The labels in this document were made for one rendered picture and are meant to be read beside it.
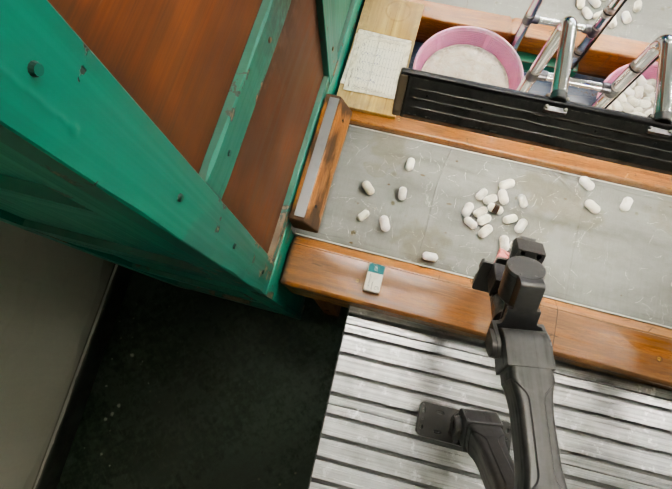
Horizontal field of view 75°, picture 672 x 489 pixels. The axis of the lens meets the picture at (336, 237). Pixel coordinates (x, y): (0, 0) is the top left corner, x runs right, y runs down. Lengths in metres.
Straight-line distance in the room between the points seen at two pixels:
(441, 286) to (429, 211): 0.18
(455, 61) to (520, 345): 0.78
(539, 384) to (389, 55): 0.81
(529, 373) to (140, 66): 0.60
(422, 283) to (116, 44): 0.76
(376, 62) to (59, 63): 0.92
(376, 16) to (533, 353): 0.89
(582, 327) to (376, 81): 0.71
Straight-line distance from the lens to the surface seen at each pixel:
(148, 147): 0.38
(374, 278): 0.93
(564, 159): 1.14
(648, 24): 1.47
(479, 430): 0.89
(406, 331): 1.04
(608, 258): 1.13
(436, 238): 1.01
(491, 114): 0.75
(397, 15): 1.24
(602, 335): 1.07
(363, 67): 1.14
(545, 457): 0.67
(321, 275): 0.95
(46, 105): 0.30
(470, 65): 1.24
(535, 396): 0.69
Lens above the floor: 1.70
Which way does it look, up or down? 75 degrees down
